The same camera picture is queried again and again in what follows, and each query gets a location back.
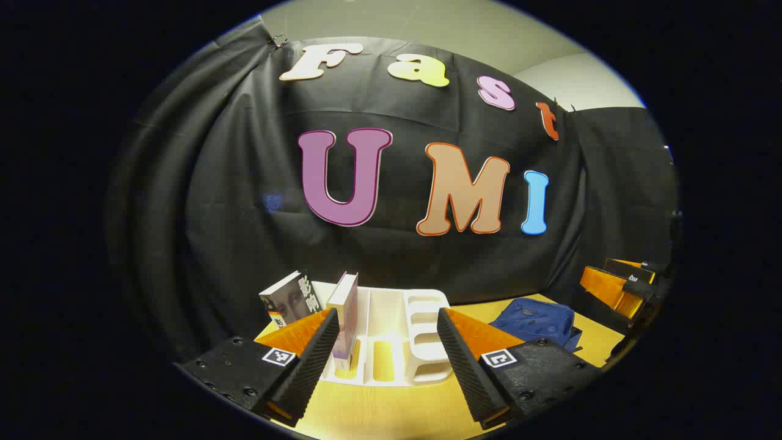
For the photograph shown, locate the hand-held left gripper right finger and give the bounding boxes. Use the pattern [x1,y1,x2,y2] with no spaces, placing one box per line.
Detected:
[436,307,602,430]

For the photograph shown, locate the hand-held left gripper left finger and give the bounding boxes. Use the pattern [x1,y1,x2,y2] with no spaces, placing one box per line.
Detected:
[177,307,341,428]

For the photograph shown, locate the pink cover book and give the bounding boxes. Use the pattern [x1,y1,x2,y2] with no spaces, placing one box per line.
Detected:
[326,272,360,372]

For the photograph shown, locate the dark cover book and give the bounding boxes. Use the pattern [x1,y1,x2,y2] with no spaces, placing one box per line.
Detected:
[259,271,323,329]

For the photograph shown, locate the blue schoolbag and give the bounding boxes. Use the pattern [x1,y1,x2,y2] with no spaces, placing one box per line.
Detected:
[489,298,583,353]

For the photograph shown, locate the white bookshelf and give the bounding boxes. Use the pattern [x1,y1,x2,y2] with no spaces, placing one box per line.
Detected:
[309,282,453,387]

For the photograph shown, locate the black backdrop cloth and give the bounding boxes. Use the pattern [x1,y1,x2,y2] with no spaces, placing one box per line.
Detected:
[107,15,680,367]

